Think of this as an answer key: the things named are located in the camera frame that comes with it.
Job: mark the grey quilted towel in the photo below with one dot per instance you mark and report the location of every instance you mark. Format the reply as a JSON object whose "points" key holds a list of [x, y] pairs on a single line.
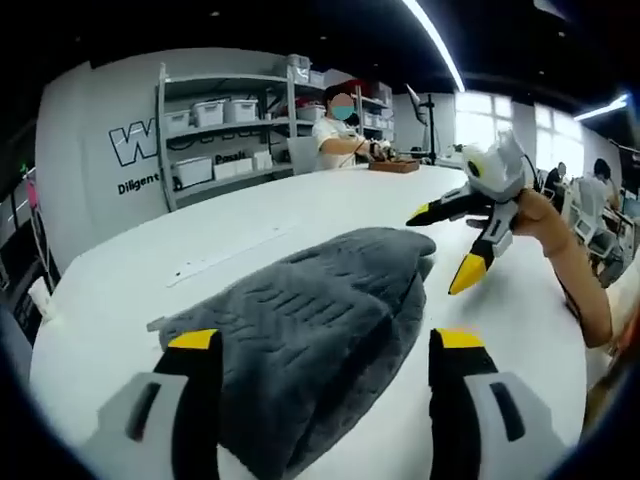
{"points": [[310, 320]]}

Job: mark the person's right hand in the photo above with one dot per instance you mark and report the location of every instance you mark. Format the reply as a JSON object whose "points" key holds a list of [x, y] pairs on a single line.
{"points": [[534, 215]]}

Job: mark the brown wooden tray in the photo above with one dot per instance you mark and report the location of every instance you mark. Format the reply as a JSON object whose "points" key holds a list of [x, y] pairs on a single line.
{"points": [[395, 166]]}

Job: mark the black monitor stand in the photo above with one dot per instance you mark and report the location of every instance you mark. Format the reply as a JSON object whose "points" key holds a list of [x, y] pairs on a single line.
{"points": [[429, 130]]}

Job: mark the ceiling light strip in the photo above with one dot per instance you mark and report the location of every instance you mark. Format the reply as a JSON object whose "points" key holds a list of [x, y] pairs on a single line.
{"points": [[600, 107], [435, 40]]}

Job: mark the grey metal shelf rack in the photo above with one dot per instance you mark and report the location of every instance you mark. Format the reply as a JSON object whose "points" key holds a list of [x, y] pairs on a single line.
{"points": [[167, 150], [375, 107]]}

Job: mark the grey chair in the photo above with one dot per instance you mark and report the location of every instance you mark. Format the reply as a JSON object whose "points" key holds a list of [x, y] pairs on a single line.
{"points": [[302, 156]]}

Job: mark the white paper cup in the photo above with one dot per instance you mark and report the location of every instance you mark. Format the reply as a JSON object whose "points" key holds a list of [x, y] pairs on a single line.
{"points": [[40, 297]]}

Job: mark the white stand with pink top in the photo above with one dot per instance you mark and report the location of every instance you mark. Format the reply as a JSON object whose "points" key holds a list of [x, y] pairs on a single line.
{"points": [[32, 196]]}

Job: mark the group of white storage boxes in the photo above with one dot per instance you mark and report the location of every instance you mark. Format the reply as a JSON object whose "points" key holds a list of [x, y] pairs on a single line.
{"points": [[210, 112]]}

